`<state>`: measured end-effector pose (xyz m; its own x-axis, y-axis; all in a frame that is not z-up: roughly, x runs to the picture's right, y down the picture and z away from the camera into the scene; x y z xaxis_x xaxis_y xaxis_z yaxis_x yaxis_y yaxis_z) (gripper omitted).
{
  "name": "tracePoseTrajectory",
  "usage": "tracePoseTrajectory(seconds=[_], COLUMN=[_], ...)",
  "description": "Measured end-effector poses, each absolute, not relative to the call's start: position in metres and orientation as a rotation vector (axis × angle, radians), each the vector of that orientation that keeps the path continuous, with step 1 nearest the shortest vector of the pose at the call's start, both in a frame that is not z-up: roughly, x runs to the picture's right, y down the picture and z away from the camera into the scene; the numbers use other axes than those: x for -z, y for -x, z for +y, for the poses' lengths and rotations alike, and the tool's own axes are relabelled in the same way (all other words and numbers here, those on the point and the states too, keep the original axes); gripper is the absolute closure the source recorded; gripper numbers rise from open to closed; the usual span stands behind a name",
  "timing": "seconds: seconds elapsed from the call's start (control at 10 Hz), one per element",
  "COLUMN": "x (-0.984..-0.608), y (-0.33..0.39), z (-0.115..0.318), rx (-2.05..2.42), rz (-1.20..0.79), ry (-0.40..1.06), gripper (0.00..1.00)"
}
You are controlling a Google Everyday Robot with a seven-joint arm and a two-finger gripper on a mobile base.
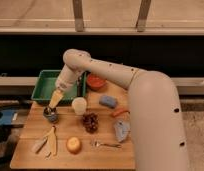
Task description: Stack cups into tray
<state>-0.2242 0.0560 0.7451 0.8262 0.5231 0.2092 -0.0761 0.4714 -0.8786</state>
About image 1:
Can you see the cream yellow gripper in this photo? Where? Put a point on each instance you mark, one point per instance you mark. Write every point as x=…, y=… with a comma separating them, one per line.
x=56, y=98

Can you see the white cup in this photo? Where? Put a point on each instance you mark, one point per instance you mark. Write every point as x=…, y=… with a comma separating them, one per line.
x=79, y=105

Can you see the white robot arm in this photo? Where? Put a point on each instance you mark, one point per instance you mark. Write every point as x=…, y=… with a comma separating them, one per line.
x=157, y=129

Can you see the green plastic tray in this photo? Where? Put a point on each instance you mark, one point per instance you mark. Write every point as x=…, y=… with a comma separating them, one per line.
x=45, y=86

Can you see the red bowl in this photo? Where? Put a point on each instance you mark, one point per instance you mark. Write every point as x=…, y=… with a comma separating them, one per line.
x=94, y=82

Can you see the dark grape bunch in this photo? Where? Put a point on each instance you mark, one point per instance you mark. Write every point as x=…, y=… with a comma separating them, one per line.
x=90, y=122

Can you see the yellow apple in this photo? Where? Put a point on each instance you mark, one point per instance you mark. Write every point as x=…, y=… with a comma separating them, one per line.
x=74, y=145

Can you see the blue sponge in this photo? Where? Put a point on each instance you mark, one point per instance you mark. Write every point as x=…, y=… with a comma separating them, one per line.
x=108, y=101

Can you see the blue object at left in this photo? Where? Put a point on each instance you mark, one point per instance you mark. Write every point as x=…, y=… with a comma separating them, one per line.
x=8, y=117

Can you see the metal fork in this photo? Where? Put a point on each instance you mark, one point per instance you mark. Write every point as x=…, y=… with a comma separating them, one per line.
x=98, y=143

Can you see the orange carrot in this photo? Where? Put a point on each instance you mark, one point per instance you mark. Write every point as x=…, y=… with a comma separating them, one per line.
x=119, y=111

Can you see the grey blue cloth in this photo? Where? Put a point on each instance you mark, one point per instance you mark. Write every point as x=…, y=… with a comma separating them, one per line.
x=122, y=129

